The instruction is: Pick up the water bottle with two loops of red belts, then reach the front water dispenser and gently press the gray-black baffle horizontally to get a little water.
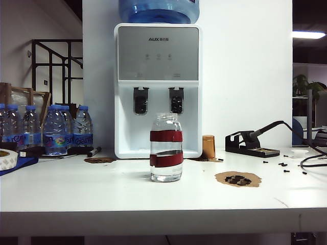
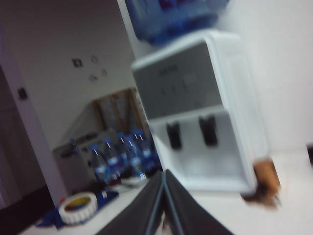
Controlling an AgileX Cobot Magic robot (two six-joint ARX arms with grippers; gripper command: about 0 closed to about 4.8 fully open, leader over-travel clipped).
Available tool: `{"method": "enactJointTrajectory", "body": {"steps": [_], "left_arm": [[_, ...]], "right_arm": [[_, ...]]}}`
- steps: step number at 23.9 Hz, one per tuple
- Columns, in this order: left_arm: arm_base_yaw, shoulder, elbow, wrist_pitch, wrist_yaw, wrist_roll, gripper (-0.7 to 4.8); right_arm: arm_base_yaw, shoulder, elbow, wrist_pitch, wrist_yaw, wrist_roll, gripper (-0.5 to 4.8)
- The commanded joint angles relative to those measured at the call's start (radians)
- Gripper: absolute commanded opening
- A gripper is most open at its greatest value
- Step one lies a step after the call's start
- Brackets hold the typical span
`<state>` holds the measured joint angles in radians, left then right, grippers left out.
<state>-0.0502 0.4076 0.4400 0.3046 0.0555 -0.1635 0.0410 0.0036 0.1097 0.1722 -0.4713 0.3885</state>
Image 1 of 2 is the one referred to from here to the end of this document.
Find glass bottle with red bands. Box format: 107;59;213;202
149;113;184;183

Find white AUX water dispenser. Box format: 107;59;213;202
113;22;203;159

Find blue cap plastic water bottle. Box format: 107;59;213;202
0;103;8;143
61;104;75;149
22;105;42;148
5;104;25;148
73;105;94;149

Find large blue cap water bottle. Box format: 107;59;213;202
42;104;68;156

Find blue water jug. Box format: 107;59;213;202
118;0;200;25

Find gold brown cylindrical can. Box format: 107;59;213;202
202;135;216;159

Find dark brown flat patch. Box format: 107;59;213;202
83;157;116;164

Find black marker pen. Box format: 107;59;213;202
86;146;102;158

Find black soldering iron stand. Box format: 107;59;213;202
225;130;281;158

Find dark chunks on paper disc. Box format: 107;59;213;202
224;175;251;186

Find black soldering iron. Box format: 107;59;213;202
243;120;286;144

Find brown patch with black screws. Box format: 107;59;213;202
214;171;262;188

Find black metal stair railing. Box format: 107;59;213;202
31;39;84;106

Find blue chair back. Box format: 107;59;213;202
292;117;304;147

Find black box with white label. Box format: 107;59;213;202
18;147;46;158

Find green potted plant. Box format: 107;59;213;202
293;74;327;98

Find blue flat board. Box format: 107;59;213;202
0;156;39;177

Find dark equipment on desk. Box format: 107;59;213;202
312;127;327;148

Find white tape roll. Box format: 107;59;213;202
0;149;19;172

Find rectangular ceiling light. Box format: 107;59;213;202
292;31;326;40

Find wooden frame with plastic sheet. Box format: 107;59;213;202
0;82;52;123

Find grey vertical post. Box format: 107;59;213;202
307;89;313;146

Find black soldering iron cable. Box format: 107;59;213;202
281;120;327;168

